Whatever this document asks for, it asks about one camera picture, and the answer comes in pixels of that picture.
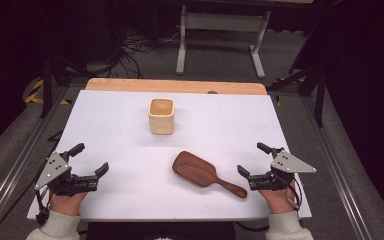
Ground black cable under table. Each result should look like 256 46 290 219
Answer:
234 221 270 233

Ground aluminium rail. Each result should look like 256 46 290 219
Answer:
299 96 374 240
0 85 70 238

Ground person's dark lap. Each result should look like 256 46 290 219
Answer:
85 221 237 240

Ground brown wooden hairbrush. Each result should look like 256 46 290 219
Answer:
171 150 249 200

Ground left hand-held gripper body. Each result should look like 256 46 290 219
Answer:
34 151 100 197

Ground black floor cables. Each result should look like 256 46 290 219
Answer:
106 28 183 79

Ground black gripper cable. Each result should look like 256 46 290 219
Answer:
34 189 54 225
278 173 304 212

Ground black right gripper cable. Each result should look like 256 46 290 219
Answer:
278 173 304 212

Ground person's left hand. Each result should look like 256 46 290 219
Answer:
49 191 88 217

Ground yellow black hazard tape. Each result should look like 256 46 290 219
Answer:
24 78 72 106

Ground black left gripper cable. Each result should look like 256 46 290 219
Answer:
34 189 54 225

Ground grey metal table frame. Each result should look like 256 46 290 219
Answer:
175 3 272 80

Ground person's right hand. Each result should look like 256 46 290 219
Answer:
258 181 298 215

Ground beige square cup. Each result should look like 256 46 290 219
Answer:
147 97 176 136

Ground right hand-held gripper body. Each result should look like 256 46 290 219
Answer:
247 147 317 192

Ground black tripod stand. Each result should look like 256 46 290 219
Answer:
39 54 93 120
265 63 328 128

